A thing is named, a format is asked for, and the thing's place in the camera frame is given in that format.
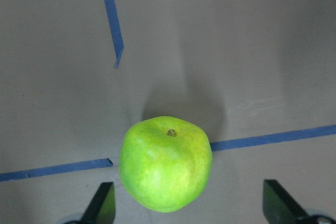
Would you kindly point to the green apple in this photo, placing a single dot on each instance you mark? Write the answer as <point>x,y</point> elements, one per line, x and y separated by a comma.
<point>165,163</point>

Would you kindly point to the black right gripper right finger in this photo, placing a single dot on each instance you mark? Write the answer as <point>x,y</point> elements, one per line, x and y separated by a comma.
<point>279,206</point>

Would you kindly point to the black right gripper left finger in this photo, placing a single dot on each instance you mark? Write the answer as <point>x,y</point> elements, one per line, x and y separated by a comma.
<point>102,206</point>

